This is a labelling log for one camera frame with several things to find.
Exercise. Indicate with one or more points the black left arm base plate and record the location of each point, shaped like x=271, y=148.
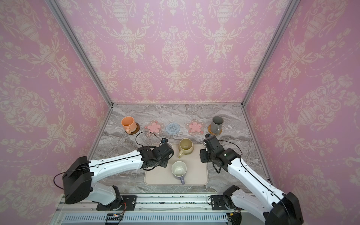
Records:
x=129, y=202

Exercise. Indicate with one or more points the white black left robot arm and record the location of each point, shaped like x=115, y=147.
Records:
x=82, y=180

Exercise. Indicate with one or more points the aluminium right corner post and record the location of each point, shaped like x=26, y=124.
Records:
x=278, y=33

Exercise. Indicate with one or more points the aluminium front frame rail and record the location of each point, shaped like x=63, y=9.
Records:
x=155, y=209

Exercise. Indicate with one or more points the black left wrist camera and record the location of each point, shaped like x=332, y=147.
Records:
x=163, y=150

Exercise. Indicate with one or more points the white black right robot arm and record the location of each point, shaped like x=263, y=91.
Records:
x=267, y=203

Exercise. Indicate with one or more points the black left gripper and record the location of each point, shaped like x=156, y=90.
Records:
x=165, y=163

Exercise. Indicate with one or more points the woven rattan round coaster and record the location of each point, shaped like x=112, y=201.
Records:
x=209, y=131

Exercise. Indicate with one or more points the aluminium left corner post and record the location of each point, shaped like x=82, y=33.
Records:
x=75, y=43

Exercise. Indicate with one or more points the aluminium corner post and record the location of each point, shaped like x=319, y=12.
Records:
x=278, y=33
x=75, y=43

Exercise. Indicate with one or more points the beige silicone tray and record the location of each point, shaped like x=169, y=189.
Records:
x=196, y=175

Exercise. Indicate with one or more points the white mug purple handle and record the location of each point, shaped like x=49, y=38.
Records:
x=179, y=170

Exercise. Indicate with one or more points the grey ceramic mug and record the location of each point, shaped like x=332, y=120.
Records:
x=216, y=125

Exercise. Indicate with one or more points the blue round woven coaster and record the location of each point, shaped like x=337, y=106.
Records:
x=173, y=128

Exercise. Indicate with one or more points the yellow beige ceramic mug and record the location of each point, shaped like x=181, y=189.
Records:
x=186, y=147

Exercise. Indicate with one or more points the orange ceramic mug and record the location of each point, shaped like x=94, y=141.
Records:
x=129, y=124

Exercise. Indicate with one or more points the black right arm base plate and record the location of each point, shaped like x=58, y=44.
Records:
x=221, y=203

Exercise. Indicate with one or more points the pink flower silicone coaster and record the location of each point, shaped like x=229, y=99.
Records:
x=154, y=127

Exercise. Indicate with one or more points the brown wooden round coaster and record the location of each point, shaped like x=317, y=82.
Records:
x=136, y=130

